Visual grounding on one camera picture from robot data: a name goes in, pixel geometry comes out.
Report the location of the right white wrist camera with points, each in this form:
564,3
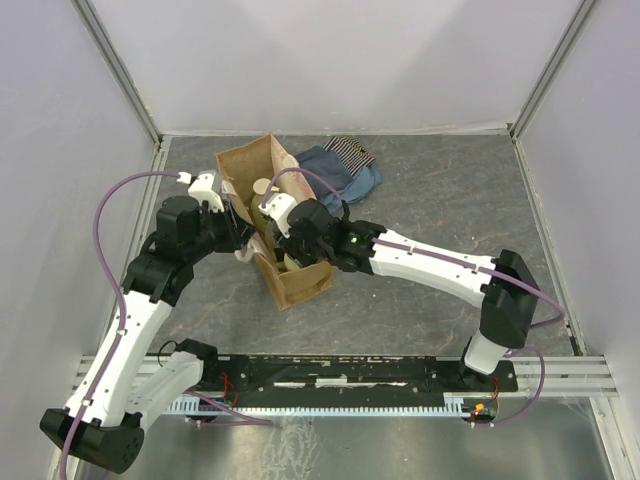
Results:
277,208

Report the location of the brown canvas bag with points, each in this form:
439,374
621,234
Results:
241,167

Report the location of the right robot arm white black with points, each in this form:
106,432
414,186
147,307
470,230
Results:
501,287

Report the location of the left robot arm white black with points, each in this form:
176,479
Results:
105,421

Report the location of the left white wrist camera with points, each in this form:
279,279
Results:
208,188

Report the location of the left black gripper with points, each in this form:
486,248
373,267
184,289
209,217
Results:
238,230

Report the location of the dark blue folded cloth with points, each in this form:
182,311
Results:
325,164

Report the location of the green bottle with pump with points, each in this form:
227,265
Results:
259,189

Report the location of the striped folded cloth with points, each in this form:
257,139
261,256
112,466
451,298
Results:
351,152

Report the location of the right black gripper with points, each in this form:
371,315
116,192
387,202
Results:
288,245

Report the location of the light blue folded cloth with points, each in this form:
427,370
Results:
365,180

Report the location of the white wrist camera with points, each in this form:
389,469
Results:
208,188
277,208

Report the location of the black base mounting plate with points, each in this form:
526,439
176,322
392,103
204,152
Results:
333,382

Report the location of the yellow bottle white cap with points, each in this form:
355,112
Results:
290,264

